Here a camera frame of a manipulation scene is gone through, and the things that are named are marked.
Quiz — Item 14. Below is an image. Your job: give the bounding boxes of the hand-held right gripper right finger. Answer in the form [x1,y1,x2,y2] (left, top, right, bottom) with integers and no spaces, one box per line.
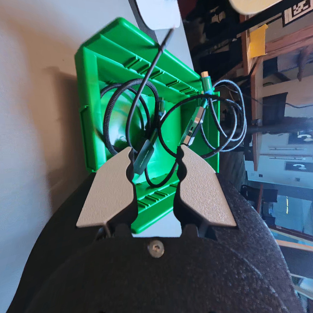
[173,145,237,229]

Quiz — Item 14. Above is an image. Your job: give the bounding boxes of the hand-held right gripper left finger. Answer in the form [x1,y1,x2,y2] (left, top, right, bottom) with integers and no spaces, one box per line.
[76,147,138,229]

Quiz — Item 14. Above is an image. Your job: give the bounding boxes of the black adapter with thin cable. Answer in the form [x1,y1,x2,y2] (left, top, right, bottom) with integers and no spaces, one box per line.
[127,27,175,175]

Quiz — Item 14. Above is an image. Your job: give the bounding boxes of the black hdmi switch with cable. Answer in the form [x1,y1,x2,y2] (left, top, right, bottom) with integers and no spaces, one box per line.
[100,78,206,189]

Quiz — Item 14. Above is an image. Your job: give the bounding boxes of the green plastic bin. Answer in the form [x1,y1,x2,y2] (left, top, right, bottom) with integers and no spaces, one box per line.
[75,17,220,234]

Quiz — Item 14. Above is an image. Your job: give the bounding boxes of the braided hdmi cable green plugs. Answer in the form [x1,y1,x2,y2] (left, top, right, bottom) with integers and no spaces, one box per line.
[158,70,247,159]

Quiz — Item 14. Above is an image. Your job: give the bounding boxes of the black phone sign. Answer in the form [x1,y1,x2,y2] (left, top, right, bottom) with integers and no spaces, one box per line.
[288,131,313,145]
[284,161,313,172]

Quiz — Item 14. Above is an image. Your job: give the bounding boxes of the wooden shelf unit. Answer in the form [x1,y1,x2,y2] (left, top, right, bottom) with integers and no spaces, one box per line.
[241,15,313,172]

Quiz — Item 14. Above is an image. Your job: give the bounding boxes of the small yellow bin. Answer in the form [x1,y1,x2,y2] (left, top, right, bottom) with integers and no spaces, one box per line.
[248,24,268,58]

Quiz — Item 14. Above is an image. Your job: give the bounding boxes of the square tag marker print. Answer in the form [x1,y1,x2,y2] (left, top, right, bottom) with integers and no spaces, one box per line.
[282,0,313,28]

